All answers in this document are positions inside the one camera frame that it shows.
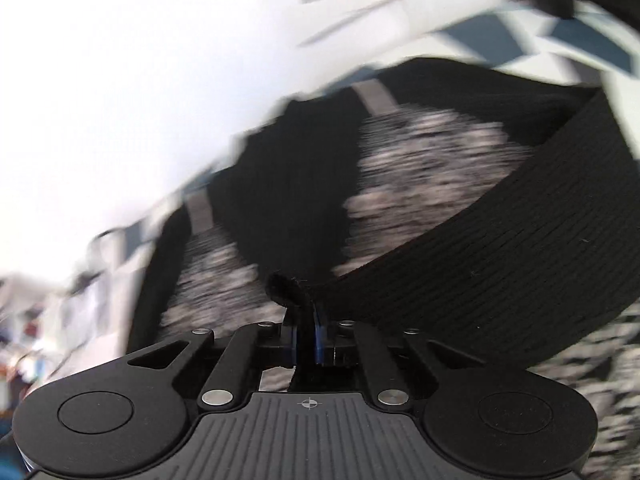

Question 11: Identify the black patterned knit sweater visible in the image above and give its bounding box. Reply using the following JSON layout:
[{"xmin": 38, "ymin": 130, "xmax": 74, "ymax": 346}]
[{"xmin": 127, "ymin": 58, "xmax": 639, "ymax": 479}]

